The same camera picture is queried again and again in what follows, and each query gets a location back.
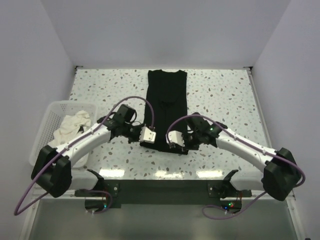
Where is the black t shirt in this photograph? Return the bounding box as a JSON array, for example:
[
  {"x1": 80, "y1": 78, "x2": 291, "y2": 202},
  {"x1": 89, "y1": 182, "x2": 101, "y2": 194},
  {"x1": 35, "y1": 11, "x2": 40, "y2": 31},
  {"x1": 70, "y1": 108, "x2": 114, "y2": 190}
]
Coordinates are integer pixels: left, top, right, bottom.
[{"x1": 140, "y1": 69, "x2": 188, "y2": 155}]

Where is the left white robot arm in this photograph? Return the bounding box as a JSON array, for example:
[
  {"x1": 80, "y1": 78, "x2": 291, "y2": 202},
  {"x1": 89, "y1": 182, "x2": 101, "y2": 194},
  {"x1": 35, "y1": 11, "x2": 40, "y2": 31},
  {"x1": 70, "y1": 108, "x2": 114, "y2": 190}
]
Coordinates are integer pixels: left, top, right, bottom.
[{"x1": 31, "y1": 104, "x2": 147, "y2": 198}]

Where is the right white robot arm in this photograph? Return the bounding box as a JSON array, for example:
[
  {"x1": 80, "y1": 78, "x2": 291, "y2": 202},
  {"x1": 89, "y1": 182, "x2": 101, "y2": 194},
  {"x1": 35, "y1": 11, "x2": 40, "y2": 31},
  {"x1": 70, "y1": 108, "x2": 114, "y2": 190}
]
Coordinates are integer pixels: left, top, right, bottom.
[{"x1": 183, "y1": 114, "x2": 306, "y2": 201}]

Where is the white t shirt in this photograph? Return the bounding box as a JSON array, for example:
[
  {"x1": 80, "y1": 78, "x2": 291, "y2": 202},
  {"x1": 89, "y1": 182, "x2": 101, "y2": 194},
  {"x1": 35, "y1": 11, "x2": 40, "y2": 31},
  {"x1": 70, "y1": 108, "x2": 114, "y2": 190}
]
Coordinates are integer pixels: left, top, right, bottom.
[{"x1": 48, "y1": 110, "x2": 91, "y2": 148}]

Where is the white plastic laundry basket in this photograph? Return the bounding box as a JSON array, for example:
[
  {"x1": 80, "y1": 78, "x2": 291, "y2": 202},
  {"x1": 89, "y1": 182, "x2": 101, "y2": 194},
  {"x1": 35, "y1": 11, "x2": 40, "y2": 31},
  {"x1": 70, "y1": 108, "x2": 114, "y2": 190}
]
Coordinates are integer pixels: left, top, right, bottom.
[{"x1": 29, "y1": 100, "x2": 98, "y2": 166}]

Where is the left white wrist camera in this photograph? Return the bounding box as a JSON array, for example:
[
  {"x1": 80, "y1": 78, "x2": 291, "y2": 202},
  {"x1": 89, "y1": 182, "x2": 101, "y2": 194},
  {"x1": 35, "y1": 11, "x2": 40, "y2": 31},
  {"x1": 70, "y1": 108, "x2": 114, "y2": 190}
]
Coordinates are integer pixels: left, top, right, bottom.
[{"x1": 139, "y1": 126, "x2": 157, "y2": 144}]

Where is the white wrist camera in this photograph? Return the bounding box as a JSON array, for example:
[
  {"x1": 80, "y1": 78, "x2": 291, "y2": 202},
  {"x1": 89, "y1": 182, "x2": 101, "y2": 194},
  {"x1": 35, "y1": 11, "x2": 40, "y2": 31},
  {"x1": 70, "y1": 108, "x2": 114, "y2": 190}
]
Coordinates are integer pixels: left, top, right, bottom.
[
  {"x1": 139, "y1": 126, "x2": 157, "y2": 144},
  {"x1": 166, "y1": 130, "x2": 185, "y2": 148}
]

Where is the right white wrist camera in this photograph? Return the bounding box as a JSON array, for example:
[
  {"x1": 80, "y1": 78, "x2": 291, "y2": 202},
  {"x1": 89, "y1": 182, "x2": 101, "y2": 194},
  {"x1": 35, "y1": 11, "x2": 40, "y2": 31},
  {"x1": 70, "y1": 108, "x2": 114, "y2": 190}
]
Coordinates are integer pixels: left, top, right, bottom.
[{"x1": 166, "y1": 130, "x2": 185, "y2": 148}]

